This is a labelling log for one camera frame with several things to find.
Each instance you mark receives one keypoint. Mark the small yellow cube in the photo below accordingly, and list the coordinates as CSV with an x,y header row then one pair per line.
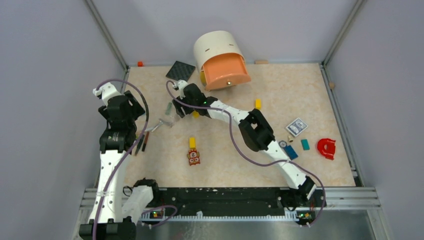
x,y
196,114

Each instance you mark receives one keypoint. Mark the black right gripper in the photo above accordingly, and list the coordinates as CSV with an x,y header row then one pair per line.
x,y
178,106

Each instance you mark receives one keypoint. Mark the blue rectangular block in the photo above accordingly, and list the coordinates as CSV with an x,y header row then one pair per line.
x,y
290,152

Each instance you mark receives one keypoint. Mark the small red glass vial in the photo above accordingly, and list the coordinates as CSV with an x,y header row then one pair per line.
x,y
144,144

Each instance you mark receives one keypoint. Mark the wooden block at back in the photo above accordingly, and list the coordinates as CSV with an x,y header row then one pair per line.
x,y
261,62

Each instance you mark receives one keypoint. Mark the peach top drawer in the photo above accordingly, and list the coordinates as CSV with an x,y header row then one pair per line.
x,y
223,71

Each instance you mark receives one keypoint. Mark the teal small block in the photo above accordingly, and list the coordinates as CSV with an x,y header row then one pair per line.
x,y
305,144

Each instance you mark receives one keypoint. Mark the round small watch dial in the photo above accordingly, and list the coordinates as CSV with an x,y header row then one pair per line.
x,y
283,144

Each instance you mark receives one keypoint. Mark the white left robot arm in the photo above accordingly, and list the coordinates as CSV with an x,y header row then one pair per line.
x,y
109,219

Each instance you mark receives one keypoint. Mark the yellow rectangular block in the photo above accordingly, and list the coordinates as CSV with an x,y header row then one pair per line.
x,y
192,143

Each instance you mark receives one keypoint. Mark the black textured square mat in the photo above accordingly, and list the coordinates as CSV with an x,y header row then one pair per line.
x,y
180,71

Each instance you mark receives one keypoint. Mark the green tube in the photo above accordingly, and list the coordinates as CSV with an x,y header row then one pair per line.
x,y
168,109

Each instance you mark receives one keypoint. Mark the yellow block near drawer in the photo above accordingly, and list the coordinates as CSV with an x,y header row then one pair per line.
x,y
258,104

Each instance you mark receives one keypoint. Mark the red owl number puzzle piece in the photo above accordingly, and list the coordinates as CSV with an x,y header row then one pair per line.
x,y
193,157

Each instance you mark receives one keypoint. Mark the cream round drawer organizer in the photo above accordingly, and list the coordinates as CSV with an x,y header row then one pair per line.
x,y
213,44

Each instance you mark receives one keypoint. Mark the dark eyeliner pencil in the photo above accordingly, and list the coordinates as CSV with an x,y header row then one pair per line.
x,y
139,145

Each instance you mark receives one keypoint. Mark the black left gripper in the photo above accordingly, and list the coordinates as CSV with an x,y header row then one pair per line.
x,y
136,106

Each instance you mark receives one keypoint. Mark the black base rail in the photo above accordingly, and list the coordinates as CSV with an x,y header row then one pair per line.
x,y
235,201

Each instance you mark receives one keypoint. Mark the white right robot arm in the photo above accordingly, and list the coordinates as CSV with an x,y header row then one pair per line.
x,y
255,130

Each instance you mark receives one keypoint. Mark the red plastic clip toy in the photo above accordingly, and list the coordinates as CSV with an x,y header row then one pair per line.
x,y
327,148

